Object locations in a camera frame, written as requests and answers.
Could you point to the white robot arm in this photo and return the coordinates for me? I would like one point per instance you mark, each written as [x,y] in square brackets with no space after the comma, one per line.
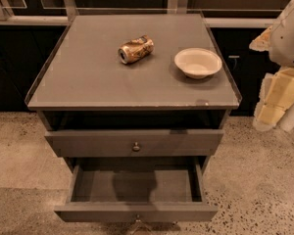
[278,39]

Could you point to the white paper bowl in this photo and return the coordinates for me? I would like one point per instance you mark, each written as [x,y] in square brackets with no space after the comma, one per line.
[198,63]

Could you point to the grey top drawer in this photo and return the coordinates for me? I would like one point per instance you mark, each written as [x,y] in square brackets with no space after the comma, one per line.
[134,143]

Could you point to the grey drawer cabinet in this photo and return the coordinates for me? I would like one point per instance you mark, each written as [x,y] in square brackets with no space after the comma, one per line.
[85,86]

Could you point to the grey drawer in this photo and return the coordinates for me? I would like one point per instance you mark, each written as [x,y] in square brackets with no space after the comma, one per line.
[151,189]
[134,143]

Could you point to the crushed gold soda can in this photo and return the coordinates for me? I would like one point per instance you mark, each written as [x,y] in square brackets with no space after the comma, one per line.
[136,49]

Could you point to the white cylindrical post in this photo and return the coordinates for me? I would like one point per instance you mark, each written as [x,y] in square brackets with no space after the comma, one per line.
[287,122]

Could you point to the padded gripper body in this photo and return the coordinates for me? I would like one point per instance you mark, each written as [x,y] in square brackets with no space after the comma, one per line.
[288,39]

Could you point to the dark background cabinets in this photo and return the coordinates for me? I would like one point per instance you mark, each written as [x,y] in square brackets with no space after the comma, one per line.
[24,50]

